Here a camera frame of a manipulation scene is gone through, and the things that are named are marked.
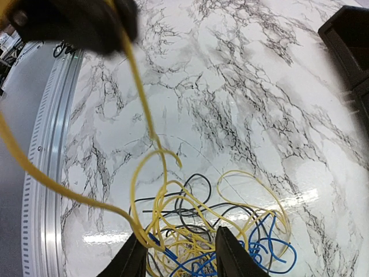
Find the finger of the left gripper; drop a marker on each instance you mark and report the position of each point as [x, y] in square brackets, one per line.
[96, 26]

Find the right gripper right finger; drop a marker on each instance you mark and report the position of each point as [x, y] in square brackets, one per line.
[232, 259]

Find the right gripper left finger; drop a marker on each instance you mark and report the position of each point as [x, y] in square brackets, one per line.
[130, 261]

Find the black compartment tray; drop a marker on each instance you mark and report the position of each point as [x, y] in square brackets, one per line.
[346, 36]

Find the aluminium front rail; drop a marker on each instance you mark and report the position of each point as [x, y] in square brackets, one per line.
[41, 241]

